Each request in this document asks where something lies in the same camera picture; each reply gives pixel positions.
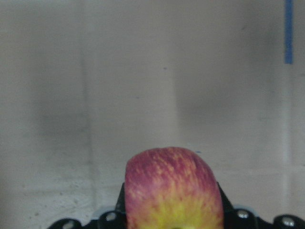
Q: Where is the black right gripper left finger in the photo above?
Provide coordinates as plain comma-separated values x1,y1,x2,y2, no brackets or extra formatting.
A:
114,183,126,216

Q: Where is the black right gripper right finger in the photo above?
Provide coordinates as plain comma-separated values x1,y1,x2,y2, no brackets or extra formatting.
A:
217,182,234,214

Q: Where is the red yellow apple carried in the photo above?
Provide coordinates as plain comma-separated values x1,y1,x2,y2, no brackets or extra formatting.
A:
124,147,224,229

